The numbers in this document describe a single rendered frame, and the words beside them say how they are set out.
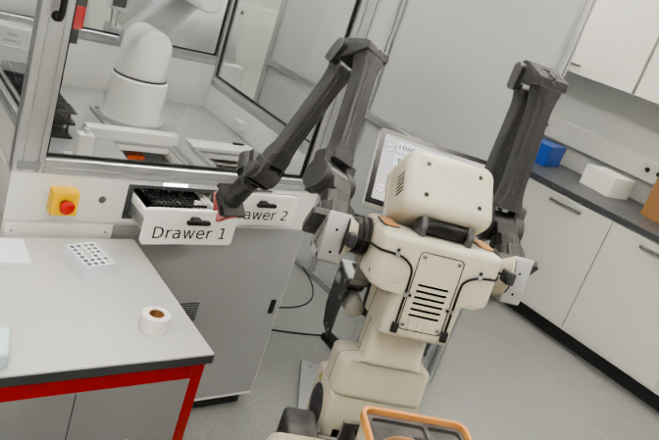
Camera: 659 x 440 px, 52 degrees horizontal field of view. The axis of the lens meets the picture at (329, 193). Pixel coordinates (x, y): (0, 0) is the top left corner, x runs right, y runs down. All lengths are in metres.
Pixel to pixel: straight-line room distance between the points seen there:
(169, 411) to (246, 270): 0.79
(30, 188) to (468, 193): 1.16
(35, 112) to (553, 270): 3.35
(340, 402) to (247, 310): 0.98
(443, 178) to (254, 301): 1.23
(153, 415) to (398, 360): 0.61
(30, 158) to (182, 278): 0.66
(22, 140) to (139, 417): 0.77
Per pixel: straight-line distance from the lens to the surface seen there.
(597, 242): 4.29
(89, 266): 1.84
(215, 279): 2.35
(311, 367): 3.11
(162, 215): 1.93
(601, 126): 5.11
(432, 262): 1.41
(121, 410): 1.68
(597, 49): 4.80
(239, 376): 2.69
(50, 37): 1.84
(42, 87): 1.87
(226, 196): 1.84
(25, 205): 1.99
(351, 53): 1.70
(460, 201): 1.44
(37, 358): 1.56
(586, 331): 4.38
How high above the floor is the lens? 1.68
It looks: 18 degrees down
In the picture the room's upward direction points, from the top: 19 degrees clockwise
